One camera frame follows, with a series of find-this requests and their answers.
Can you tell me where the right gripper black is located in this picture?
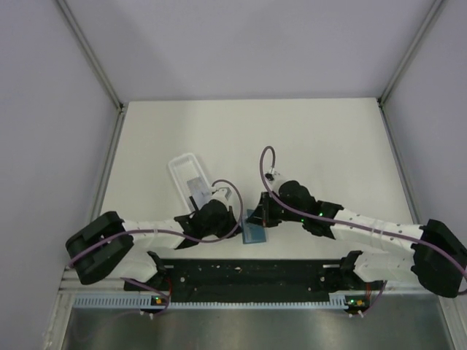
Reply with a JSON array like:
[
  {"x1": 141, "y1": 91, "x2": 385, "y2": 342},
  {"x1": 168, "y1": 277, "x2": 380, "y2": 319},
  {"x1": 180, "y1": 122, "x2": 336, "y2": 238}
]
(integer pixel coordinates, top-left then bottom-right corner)
[{"x1": 247, "y1": 191, "x2": 306, "y2": 228}]

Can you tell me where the blue leather card holder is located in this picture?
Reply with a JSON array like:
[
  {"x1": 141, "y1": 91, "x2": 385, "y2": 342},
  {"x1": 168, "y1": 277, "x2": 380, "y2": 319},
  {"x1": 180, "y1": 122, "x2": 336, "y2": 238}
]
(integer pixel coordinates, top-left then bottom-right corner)
[{"x1": 242, "y1": 209, "x2": 267, "y2": 244}]

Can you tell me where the white plastic basket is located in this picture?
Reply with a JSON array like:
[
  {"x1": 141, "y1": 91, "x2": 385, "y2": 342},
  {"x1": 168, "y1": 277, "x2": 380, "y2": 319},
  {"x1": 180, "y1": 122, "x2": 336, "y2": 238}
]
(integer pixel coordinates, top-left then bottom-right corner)
[{"x1": 168, "y1": 153, "x2": 211, "y2": 212}]

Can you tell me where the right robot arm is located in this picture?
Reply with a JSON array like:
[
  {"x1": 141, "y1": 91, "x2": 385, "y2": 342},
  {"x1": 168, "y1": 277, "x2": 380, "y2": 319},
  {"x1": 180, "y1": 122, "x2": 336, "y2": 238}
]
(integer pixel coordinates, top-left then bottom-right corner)
[{"x1": 247, "y1": 180, "x2": 466, "y2": 298}]

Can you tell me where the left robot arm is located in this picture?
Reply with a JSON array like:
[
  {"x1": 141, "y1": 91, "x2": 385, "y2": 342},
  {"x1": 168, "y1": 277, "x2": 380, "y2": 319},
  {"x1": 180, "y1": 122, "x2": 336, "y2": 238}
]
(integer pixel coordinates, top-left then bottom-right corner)
[{"x1": 65, "y1": 199, "x2": 242, "y2": 289}]

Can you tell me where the silver VIP card bottom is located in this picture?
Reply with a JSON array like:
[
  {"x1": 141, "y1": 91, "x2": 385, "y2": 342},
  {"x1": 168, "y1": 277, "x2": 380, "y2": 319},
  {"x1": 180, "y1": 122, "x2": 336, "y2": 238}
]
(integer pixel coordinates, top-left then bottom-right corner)
[{"x1": 187, "y1": 176, "x2": 211, "y2": 208}]

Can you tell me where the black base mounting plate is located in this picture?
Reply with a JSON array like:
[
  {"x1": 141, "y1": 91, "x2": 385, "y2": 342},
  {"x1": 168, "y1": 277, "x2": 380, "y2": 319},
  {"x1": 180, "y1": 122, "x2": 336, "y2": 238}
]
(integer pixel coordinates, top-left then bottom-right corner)
[{"x1": 145, "y1": 259, "x2": 382, "y2": 292}]

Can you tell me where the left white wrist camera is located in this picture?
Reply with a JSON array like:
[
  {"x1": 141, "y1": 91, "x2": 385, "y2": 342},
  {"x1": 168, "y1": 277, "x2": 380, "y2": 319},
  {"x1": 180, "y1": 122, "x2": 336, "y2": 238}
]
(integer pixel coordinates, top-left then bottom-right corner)
[{"x1": 211, "y1": 187, "x2": 232, "y2": 206}]

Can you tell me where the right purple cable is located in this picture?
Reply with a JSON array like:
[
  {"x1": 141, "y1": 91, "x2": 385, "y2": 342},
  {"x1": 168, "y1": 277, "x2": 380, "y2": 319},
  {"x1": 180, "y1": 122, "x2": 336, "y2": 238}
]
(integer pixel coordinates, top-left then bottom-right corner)
[{"x1": 259, "y1": 146, "x2": 467, "y2": 316}]

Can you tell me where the purple cable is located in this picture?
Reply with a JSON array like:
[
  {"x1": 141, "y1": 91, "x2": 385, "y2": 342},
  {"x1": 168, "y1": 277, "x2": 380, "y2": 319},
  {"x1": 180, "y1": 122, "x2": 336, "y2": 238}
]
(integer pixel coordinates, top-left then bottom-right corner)
[
  {"x1": 68, "y1": 179, "x2": 244, "y2": 316},
  {"x1": 259, "y1": 146, "x2": 467, "y2": 316}
]

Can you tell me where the grey slotted cable duct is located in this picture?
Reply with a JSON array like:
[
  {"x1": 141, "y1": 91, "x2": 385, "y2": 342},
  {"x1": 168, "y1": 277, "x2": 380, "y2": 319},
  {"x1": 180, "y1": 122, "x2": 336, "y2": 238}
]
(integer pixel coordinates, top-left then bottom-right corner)
[{"x1": 72, "y1": 292, "x2": 363, "y2": 311}]

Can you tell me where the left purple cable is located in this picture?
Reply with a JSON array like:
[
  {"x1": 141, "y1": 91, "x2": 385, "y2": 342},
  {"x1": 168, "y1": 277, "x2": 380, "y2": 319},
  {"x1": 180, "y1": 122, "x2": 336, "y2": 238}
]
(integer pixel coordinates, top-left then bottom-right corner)
[{"x1": 68, "y1": 179, "x2": 244, "y2": 316}]

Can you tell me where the aluminium frame rail front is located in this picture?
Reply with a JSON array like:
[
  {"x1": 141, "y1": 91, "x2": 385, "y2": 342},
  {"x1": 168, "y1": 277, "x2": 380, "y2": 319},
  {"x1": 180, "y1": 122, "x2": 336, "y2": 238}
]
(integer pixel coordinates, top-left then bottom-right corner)
[{"x1": 77, "y1": 260, "x2": 463, "y2": 298}]

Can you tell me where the left aluminium corner post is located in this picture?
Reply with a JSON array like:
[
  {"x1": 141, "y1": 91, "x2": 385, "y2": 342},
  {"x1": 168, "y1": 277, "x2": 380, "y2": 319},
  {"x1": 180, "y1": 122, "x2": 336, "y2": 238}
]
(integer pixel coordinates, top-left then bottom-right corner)
[{"x1": 54, "y1": 0, "x2": 127, "y2": 110}]

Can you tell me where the aluminium corner post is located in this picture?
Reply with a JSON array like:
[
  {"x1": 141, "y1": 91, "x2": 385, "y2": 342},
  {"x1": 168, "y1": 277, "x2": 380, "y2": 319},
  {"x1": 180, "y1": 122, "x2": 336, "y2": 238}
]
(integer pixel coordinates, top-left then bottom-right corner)
[
  {"x1": 377, "y1": 0, "x2": 448, "y2": 108},
  {"x1": 54, "y1": 0, "x2": 127, "y2": 110}
]

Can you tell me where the right aluminium corner post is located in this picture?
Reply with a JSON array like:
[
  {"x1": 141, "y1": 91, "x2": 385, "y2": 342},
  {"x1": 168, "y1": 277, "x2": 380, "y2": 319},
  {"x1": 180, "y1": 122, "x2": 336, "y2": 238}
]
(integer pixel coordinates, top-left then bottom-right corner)
[{"x1": 377, "y1": 0, "x2": 448, "y2": 108}]

